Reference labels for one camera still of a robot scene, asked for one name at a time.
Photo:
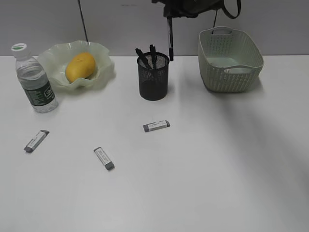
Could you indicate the yellow mango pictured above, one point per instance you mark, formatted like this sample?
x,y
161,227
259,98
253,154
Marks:
x,y
81,66

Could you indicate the grey white eraser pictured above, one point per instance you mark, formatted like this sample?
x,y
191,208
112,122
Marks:
x,y
36,140
156,125
103,157

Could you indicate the black mesh pen holder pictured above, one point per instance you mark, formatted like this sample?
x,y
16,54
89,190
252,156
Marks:
x,y
153,83

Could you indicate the green plastic basket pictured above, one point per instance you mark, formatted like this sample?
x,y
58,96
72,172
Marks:
x,y
229,60

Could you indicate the clear plastic water bottle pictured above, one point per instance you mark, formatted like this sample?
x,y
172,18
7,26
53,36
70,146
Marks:
x,y
33,80

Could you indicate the black marker pen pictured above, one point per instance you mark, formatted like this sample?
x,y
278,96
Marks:
x,y
170,33
145,61
153,55

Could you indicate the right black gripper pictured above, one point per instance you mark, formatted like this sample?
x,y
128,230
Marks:
x,y
187,8

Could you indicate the green wavy glass plate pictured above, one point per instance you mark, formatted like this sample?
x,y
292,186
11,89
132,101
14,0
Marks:
x,y
55,60

